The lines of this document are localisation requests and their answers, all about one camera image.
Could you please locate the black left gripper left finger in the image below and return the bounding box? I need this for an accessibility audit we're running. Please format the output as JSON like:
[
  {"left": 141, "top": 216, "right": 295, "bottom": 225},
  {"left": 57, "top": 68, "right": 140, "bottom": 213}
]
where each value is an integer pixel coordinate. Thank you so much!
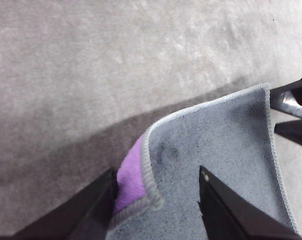
[{"left": 0, "top": 167, "right": 119, "bottom": 240}]

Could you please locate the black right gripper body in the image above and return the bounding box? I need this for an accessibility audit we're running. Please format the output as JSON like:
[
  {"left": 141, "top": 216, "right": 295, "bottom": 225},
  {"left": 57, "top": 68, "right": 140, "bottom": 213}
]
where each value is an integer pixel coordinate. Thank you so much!
[{"left": 274, "top": 117, "right": 302, "bottom": 151}]

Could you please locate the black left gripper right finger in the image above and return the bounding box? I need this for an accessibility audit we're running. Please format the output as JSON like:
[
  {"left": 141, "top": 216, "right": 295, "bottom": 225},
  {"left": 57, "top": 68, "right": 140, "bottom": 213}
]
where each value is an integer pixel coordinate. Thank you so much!
[{"left": 197, "top": 164, "right": 302, "bottom": 240}]

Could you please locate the purple towel with grey hem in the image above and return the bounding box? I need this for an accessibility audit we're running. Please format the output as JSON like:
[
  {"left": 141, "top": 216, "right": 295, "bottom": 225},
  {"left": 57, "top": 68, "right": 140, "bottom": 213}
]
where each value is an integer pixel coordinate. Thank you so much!
[{"left": 105, "top": 83, "right": 300, "bottom": 240}]

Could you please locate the grey table cloth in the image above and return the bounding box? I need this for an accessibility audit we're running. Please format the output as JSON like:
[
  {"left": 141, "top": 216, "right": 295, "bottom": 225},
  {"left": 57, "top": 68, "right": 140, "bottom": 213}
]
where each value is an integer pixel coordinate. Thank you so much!
[{"left": 0, "top": 0, "right": 302, "bottom": 240}]

